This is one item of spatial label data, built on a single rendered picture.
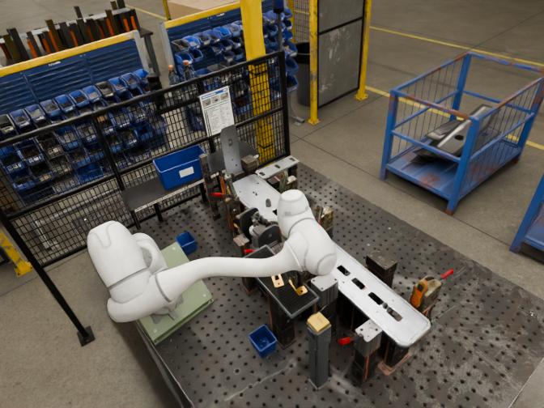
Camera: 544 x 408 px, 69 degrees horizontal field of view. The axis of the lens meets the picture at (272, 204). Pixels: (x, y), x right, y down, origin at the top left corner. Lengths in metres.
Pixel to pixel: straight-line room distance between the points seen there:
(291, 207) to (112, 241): 0.56
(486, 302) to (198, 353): 1.46
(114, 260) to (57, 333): 2.15
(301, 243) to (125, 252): 0.54
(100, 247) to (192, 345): 0.94
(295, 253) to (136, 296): 0.50
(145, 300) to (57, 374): 1.96
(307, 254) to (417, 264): 1.32
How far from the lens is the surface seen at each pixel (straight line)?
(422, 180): 3.84
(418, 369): 2.01
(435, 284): 1.83
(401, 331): 1.73
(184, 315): 2.13
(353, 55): 5.33
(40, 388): 3.20
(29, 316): 3.64
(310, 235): 1.14
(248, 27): 2.65
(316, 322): 1.52
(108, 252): 1.30
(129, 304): 1.30
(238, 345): 2.04
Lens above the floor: 2.44
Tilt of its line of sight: 40 degrees down
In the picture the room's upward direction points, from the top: 6 degrees counter-clockwise
